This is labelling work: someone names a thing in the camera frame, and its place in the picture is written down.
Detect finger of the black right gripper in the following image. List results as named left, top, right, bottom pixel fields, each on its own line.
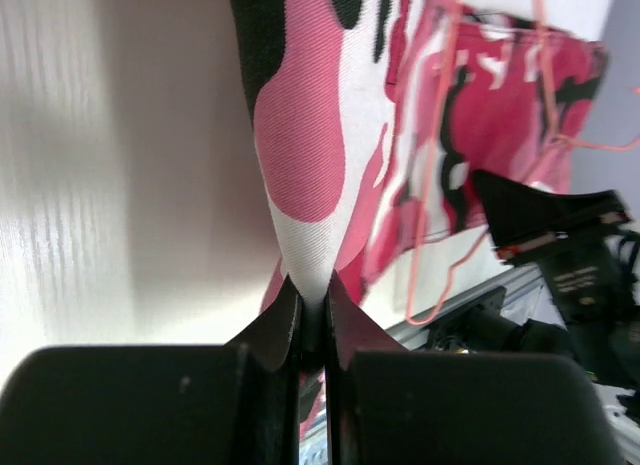
left=472, top=170, right=631, bottom=258

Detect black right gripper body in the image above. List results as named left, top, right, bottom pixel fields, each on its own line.
left=537, top=229, right=639, bottom=329

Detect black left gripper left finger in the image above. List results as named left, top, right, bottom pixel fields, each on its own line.
left=1, top=282, right=302, bottom=464

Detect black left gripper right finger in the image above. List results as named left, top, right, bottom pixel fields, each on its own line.
left=325, top=277, right=624, bottom=464

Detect pink wire hanger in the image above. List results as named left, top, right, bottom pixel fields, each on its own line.
left=398, top=0, right=612, bottom=325

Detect pink camouflage trousers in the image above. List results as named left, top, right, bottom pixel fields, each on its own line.
left=227, top=0, right=611, bottom=431

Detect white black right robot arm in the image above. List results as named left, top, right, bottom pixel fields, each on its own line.
left=424, top=170, right=639, bottom=421

